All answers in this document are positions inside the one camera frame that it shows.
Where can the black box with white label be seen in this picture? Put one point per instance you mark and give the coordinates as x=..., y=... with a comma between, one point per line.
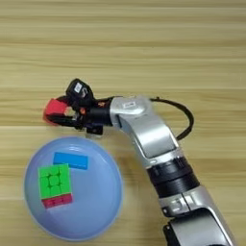
x=78, y=90

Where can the light blue round plate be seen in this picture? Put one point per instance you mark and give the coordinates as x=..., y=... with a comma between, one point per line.
x=93, y=205

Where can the blue rectangular block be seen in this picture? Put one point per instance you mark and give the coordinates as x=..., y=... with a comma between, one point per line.
x=70, y=160

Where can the red cube block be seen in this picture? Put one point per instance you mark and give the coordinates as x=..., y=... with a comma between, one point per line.
x=54, y=107

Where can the multicolour Rubik's cube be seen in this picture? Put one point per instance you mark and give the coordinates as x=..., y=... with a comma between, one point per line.
x=54, y=185

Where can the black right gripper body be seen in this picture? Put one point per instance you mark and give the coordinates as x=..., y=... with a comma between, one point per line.
x=97, y=114

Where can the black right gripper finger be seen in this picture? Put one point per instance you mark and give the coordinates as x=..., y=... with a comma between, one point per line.
x=64, y=121
x=64, y=100

